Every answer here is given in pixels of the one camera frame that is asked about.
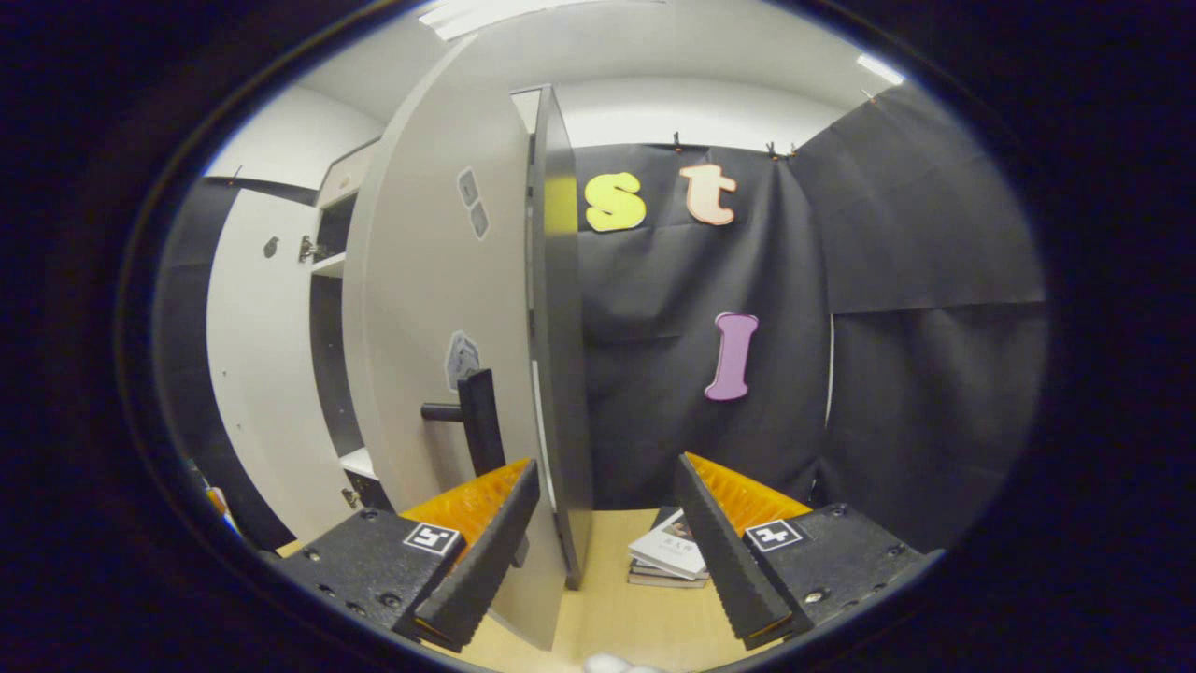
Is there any black door handle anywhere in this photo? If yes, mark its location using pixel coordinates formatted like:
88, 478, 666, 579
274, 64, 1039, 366
420, 368, 507, 480

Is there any black backdrop cloth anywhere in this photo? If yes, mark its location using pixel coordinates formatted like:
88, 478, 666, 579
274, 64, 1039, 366
154, 82, 1049, 552

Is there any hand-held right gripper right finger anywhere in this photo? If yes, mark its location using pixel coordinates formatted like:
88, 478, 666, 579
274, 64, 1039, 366
674, 452, 935, 652

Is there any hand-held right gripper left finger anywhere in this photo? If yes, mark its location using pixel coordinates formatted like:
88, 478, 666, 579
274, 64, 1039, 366
278, 458, 541, 652

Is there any white shoe cabinet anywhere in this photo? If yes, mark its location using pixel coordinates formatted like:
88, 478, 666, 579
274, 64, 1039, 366
308, 84, 594, 590

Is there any white cabinet door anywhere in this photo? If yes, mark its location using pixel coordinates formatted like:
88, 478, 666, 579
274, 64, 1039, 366
206, 187, 361, 541
341, 36, 571, 651

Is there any white cabinet drawer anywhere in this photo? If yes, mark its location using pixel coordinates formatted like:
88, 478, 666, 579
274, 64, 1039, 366
318, 140, 379, 208

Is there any rectangular ceiling light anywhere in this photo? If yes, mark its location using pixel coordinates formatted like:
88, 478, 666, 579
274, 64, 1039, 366
857, 53, 905, 87
418, 0, 599, 41

